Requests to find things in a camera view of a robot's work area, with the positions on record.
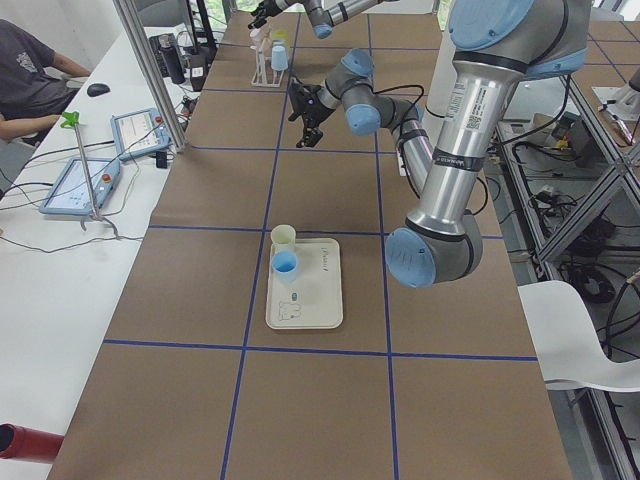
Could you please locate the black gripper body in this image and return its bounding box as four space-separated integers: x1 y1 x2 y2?
288 77 333 129
254 0 295 19

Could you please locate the pink plastic cup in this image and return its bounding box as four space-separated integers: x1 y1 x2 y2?
250 25 270 50

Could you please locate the yellow plastic cup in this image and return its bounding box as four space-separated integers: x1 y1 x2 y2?
270 28 290 48

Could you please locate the light blue cup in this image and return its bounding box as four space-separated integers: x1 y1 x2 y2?
271 44 289 72

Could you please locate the blue plastic cup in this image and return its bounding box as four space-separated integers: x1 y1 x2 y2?
271 251 298 284

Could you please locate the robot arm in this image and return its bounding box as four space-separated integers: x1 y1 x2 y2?
247 0 385 39
289 1 591 288

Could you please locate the pale yellow cup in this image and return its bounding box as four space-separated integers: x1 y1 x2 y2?
270 224 296 253

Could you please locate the black bottle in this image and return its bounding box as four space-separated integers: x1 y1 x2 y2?
158 34 185 85

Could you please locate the far teach pendant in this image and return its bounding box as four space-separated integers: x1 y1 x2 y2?
110 108 171 162

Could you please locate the teach pendant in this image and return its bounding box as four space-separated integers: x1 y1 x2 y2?
110 108 171 162
39 156 121 216

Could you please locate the white plastic tray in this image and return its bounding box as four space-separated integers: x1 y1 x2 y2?
265 238 343 330

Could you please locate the black computer mouse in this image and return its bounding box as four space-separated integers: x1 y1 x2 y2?
86 83 111 98

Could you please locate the person in grey shirt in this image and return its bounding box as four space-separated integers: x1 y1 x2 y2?
1 20 91 144

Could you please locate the near teach pendant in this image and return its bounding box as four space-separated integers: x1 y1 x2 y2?
39 156 121 216

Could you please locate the white chair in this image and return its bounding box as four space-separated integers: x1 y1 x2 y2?
518 280 639 393

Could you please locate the red cylinder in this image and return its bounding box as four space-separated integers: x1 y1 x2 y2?
1 423 64 464

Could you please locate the white wire cup rack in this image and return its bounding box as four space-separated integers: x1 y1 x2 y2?
251 36 288 88

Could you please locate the aluminium frame post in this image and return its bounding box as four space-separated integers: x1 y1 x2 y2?
113 0 186 153

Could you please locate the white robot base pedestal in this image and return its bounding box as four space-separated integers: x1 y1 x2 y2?
427 1 457 118

